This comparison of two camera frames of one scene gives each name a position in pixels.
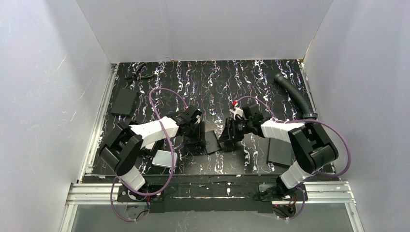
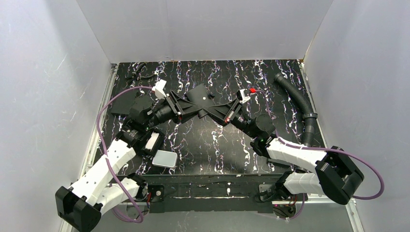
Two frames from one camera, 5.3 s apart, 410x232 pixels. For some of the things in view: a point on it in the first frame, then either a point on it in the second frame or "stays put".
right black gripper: [231, 134] to [233, 110]
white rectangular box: [163, 158] stays put
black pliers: [137, 76] stays put
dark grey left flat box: [124, 103] stays put
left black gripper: [198, 136] to [174, 103]
